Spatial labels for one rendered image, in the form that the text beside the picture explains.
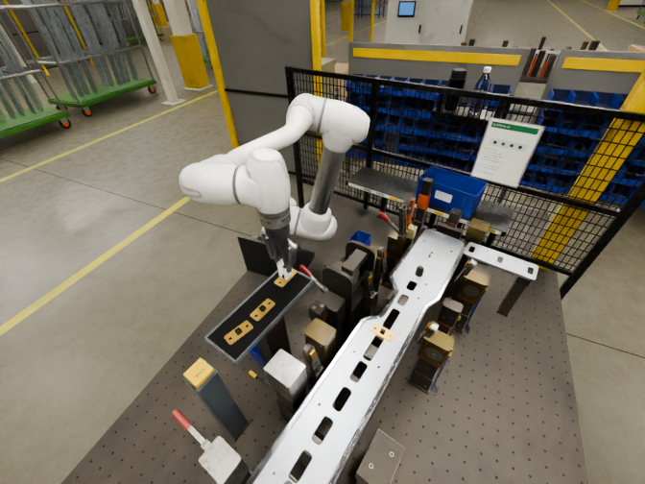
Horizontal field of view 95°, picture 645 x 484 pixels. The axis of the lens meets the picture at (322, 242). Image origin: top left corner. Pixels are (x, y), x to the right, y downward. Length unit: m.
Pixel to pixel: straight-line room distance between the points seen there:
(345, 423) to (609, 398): 1.98
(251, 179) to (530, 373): 1.36
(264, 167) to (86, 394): 2.18
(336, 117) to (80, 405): 2.31
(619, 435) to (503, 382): 1.14
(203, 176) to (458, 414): 1.22
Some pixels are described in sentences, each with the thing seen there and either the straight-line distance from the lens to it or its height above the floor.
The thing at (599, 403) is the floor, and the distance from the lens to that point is 2.62.
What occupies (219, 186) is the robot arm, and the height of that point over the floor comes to 1.58.
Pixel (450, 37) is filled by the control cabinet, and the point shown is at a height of 0.96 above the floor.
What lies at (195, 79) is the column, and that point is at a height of 0.25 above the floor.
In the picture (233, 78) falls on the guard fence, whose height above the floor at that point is 1.18.
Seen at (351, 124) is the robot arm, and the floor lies 1.54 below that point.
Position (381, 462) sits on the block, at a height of 1.03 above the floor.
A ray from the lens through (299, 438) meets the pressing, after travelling 1.00.
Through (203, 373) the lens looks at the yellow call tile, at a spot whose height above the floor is 1.16.
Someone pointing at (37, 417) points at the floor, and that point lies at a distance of 2.75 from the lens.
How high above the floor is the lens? 1.96
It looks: 42 degrees down
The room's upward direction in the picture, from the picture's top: 2 degrees counter-clockwise
